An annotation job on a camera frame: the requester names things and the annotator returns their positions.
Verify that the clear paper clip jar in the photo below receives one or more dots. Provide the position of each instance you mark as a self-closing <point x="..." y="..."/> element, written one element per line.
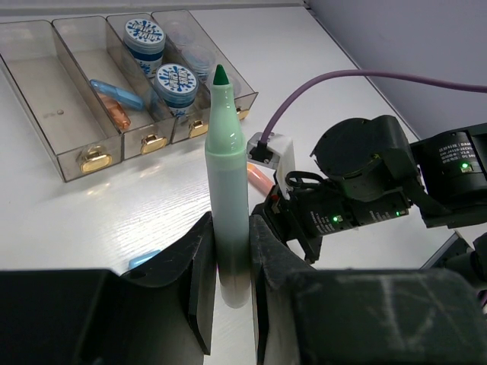
<point x="236" y="83"/>

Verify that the blue eraser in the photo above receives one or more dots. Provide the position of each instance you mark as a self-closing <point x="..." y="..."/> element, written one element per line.
<point x="139" y="260"/>

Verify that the blue highlighter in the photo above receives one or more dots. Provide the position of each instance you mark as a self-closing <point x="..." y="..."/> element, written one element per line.
<point x="122" y="96"/>

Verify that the teal green marker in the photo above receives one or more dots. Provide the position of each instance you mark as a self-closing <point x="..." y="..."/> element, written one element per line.
<point x="226" y="164"/>

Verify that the pink orange highlighter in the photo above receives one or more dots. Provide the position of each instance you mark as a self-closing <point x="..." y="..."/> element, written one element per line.
<point x="259" y="180"/>

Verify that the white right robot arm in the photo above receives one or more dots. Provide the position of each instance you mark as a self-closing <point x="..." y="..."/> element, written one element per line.
<point x="369" y="172"/>

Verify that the blue label putty jar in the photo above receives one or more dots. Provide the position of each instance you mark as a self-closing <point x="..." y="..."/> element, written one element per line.
<point x="177" y="86"/>

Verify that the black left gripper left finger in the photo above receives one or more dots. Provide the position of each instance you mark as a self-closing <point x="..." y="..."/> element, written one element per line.
<point x="160" y="312"/>

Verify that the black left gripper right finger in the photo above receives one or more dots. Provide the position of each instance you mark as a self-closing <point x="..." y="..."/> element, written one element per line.
<point x="302" y="315"/>

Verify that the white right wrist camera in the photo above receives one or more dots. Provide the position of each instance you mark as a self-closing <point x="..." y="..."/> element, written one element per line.
<point x="277" y="153"/>

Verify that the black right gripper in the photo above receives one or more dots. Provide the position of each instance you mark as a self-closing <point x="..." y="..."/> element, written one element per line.
<point x="316" y="208"/>

